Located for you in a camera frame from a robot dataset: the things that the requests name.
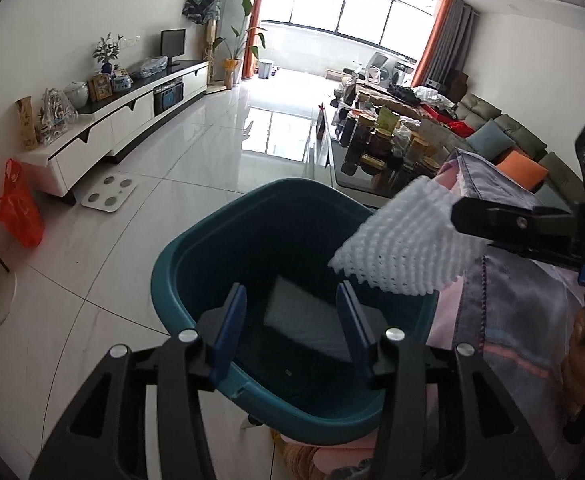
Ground glass coffee table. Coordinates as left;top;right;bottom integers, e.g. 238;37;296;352
315;100;453;201

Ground white foam fruit net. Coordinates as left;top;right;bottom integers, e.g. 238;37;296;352
328;176;485;297

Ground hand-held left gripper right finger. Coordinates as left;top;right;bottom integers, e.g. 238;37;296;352
336;281;555;480

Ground person's right hand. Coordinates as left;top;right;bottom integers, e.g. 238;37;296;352
559;305;585;418

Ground white clothes pile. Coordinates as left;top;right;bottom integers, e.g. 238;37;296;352
415;85;448;106

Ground teal plastic bin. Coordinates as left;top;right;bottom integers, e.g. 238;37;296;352
151;178;440;446

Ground white black TV cabinet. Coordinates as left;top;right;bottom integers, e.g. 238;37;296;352
15;59;210;198

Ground orange plastic bag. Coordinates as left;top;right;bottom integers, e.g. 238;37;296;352
0;159;44;248

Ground white foam sheet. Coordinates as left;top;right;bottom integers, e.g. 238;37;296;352
263;276;368;363

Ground wooden picture frame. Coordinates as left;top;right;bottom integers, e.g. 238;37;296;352
88;74;113;102

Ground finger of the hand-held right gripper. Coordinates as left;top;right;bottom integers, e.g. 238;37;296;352
451;196;580;242
487;237;585;273

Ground black bag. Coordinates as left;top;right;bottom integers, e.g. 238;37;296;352
387;84;418;106

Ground model ship in clear case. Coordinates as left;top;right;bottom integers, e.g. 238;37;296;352
36;88;78;147

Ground red cloth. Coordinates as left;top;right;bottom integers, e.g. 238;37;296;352
419;104;475;137

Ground blue-grey cushion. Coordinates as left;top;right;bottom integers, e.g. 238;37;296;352
465;120;515;158

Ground clear plastic bag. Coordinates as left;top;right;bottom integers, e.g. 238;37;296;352
139;55;169;78

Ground white bathroom scale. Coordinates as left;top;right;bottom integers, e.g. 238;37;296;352
81;176;138;209

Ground grey checked cloth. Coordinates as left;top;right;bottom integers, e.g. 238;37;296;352
422;149;585;480

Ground plant in blue vase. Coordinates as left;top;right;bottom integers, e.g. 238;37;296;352
92;33;124;77

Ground orange cushion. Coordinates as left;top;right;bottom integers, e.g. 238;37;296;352
496;151;549;192

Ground white office chair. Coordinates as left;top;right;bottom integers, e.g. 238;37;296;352
365;52;388;83

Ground large window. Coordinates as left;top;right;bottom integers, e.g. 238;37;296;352
261;0;445;56

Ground small black monitor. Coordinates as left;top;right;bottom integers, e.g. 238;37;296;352
160;29;187;67

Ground brown boxes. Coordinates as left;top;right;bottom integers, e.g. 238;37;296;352
445;69;469;103

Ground covered standing fan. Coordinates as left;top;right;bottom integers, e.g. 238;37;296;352
182;0;222;86

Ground green sofa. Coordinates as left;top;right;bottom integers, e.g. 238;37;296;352
442;92;585;206

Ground white standing air conditioner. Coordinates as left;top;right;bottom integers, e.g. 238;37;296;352
211;0;260;83

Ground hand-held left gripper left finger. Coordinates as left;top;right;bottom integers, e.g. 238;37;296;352
30;284;248;480

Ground tall plant in yellow pot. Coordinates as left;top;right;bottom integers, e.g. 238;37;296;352
215;0;267;86

